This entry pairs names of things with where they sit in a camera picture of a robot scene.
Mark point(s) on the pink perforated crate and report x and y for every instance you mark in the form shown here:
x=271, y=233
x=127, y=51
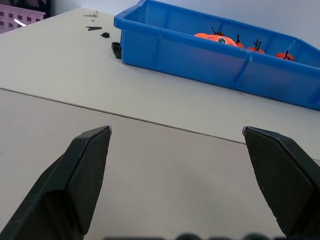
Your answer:
x=17, y=18

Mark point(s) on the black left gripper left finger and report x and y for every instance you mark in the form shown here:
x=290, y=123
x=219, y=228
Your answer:
x=75, y=180

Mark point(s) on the small orange pumpkin toy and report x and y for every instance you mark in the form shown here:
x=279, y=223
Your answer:
x=239, y=43
x=285, y=55
x=256, y=48

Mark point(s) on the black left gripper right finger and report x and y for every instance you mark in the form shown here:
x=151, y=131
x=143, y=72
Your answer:
x=282, y=180

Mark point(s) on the black plastic clip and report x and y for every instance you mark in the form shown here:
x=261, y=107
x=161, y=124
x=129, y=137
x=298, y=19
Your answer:
x=116, y=49

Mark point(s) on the blue plastic bin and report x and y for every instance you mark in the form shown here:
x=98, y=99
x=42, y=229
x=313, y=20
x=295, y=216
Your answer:
x=215, y=60

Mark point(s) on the small black cube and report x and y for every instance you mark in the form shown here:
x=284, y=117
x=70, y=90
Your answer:
x=105, y=35

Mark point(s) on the orange toy with eye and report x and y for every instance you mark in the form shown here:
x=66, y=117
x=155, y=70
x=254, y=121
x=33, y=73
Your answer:
x=217, y=39

